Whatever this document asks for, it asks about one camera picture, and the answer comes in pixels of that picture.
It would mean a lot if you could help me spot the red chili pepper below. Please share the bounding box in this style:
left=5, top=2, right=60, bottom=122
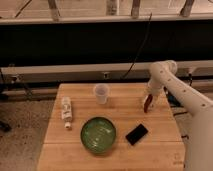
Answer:
left=144, top=94, right=153, bottom=113

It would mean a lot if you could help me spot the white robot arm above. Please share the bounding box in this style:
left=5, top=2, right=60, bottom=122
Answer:
left=142, top=60, right=213, bottom=171

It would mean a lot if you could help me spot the black rectangular sponge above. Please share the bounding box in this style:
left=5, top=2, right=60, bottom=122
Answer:
left=125, top=124, right=148, bottom=145

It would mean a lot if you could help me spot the clear plastic cup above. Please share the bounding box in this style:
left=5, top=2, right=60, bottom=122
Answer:
left=93, top=83, right=110, bottom=104

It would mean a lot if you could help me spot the green bowl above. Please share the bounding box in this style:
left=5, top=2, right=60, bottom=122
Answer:
left=80, top=117, right=117, bottom=155

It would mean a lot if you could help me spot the white tube with cap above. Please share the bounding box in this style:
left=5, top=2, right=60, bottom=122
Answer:
left=61, top=97, right=73, bottom=129

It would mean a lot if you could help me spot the grey metal rail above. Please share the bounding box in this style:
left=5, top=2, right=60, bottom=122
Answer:
left=1, top=60, right=213, bottom=83

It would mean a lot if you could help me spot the black hanging cable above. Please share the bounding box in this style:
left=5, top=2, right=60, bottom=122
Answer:
left=121, top=12, right=153, bottom=80

